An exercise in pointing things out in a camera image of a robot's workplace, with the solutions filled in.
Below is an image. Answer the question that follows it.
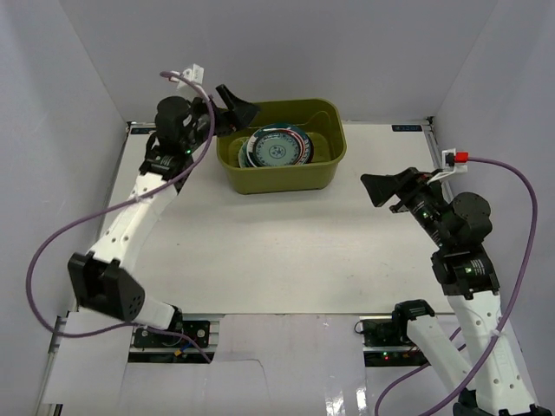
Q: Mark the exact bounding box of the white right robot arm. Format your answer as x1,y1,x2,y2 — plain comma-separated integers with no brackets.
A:
361,167,550,415

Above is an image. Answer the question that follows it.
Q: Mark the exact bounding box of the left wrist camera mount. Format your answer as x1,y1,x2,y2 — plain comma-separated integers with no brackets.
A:
169,64,205,89

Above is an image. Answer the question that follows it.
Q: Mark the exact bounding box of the teal scalloped plate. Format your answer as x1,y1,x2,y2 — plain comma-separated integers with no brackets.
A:
238,139,251,168

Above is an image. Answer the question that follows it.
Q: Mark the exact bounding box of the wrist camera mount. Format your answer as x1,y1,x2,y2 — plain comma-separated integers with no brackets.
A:
169,64,205,89
428,148,469,184

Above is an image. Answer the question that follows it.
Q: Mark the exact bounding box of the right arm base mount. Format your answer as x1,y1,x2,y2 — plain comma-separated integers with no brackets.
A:
354,316,428,368

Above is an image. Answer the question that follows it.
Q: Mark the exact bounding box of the small teal patterned plate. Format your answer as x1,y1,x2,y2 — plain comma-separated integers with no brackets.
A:
246,130,305,167

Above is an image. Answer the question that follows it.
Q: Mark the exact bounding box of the white plate with teal-red rim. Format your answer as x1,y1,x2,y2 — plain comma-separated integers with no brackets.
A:
248,123,314,167

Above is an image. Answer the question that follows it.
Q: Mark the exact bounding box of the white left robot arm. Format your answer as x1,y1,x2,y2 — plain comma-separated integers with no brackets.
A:
68,85,260,346

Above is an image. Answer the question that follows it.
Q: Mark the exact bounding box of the olive green plastic bin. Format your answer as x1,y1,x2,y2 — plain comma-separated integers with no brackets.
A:
216,99,347,195

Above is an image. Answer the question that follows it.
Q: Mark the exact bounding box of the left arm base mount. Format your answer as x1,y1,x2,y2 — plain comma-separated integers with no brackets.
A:
132,321,211,348

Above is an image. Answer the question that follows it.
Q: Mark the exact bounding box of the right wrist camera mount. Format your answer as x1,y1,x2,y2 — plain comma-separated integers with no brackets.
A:
428,148,469,184

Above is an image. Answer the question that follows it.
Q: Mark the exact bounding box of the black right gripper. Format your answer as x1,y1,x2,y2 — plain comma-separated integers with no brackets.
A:
360,167,454,250

